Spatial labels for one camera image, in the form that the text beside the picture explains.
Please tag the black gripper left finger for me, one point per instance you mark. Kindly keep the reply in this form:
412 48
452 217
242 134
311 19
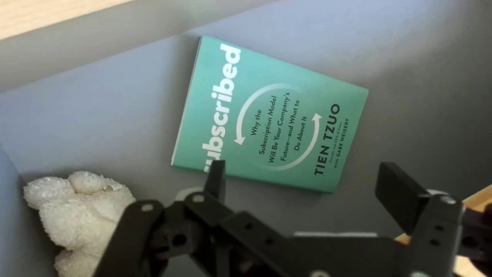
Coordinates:
236 231

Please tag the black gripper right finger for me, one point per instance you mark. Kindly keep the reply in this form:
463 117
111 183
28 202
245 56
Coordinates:
400 197

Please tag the teal paperback book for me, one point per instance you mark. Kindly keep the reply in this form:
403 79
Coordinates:
271 113

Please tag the grey drawer with wooden front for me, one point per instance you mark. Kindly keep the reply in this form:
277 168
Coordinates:
102 117

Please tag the white plush toy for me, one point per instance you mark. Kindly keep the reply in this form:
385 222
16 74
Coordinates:
77 210

